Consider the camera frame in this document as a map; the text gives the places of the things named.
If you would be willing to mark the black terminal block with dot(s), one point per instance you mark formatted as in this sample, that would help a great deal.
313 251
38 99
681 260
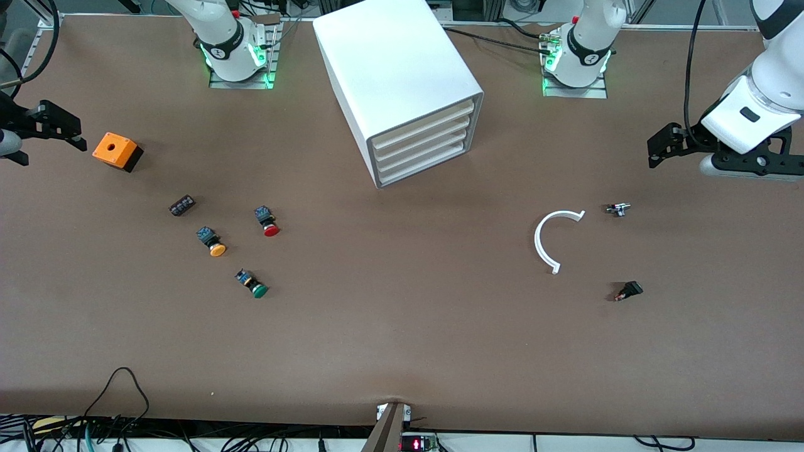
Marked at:
182 206

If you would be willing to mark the green push button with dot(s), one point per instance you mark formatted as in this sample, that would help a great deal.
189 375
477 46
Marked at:
259 290

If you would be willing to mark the red push button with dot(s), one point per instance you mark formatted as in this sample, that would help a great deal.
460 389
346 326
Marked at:
271 230

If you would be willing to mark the orange button box black base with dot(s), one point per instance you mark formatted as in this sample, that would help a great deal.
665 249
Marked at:
113 150

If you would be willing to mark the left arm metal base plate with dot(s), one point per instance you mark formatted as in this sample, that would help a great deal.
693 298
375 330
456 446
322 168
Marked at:
575 93

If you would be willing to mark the brown wooden post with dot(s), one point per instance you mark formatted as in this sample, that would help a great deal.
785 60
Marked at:
386 433

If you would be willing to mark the small silver toggle switch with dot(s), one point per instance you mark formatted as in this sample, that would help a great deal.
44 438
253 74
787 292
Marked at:
619 209

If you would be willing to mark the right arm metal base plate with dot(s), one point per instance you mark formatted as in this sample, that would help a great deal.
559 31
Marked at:
242 85

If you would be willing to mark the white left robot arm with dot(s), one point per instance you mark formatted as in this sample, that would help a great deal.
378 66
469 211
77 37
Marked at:
772 81

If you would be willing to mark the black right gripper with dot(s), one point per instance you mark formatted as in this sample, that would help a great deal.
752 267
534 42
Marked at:
17 118

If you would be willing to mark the device with red display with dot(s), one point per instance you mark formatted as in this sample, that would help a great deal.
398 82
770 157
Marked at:
418 444

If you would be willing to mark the white curved plastic arc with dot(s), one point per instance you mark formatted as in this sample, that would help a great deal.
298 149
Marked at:
537 242

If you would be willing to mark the black rocker switch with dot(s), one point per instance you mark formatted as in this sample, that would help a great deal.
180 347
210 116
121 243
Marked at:
633 289

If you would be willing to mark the yellow push button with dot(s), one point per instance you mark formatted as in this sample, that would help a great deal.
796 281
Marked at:
217 249

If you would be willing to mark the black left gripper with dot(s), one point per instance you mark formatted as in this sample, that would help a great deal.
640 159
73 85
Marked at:
689 142

